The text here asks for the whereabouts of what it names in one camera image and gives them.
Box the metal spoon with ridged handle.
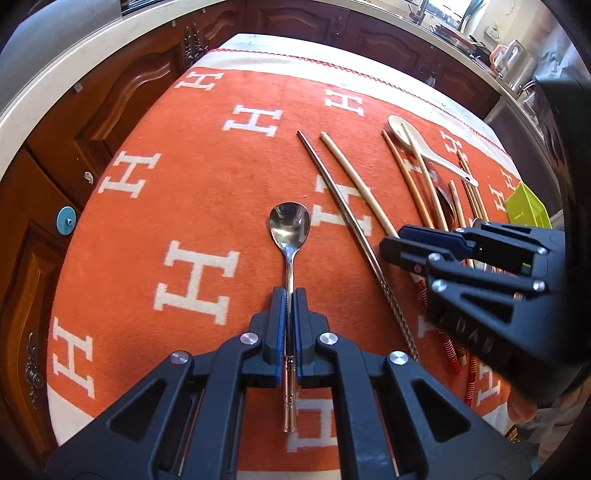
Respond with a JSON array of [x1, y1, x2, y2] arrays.
[[269, 201, 311, 433]]

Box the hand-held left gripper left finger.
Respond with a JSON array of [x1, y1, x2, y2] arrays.
[[46, 286, 289, 480]]

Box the green plastic tray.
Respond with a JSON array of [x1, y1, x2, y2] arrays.
[[503, 181, 553, 229]]

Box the person's right hand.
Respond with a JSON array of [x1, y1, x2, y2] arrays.
[[507, 388, 543, 425]]

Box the white ceramic spoon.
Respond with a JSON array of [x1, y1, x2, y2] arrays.
[[387, 114, 479, 188]]

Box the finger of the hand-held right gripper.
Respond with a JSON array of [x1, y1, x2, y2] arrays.
[[424, 250, 551, 325], [380, 220, 556, 278]]

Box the dark stovetop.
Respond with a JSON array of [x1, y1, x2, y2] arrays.
[[0, 0, 123, 100]]

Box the white kitchen countertop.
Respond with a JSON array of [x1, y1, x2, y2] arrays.
[[0, 0, 541, 153]]

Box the brown wooden kitchen cabinets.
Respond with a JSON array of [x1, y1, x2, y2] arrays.
[[0, 0, 504, 467]]

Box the dish rack with plates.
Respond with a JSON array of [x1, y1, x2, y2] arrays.
[[429, 18, 485, 51]]

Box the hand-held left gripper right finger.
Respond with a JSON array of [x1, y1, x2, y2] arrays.
[[294, 287, 533, 480]]

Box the stainless steel chopstick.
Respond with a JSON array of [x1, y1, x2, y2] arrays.
[[298, 130, 422, 363]]

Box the white electric kettle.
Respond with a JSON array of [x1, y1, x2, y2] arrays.
[[489, 39, 539, 88]]

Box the orange printed blanket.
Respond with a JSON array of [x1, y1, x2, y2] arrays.
[[46, 44, 525, 472]]

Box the stainless steel appliance front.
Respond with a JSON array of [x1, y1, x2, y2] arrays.
[[485, 92, 561, 204]]

